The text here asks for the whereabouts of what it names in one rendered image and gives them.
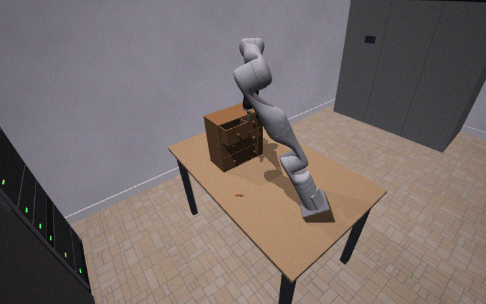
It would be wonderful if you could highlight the brown wooden chest of drawers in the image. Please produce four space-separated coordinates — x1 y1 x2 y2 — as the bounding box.
203 103 247 172

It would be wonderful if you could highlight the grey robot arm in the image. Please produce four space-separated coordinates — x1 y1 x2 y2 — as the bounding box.
233 38 324 211

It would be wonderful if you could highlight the brown wooden drawer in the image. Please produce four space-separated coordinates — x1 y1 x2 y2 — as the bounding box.
244 141 262 161
221 140 243 157
242 113 262 131
219 118 249 146
243 127 262 148
223 150 244 171

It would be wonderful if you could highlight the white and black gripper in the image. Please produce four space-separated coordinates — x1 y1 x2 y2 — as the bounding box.
243 91 259 122

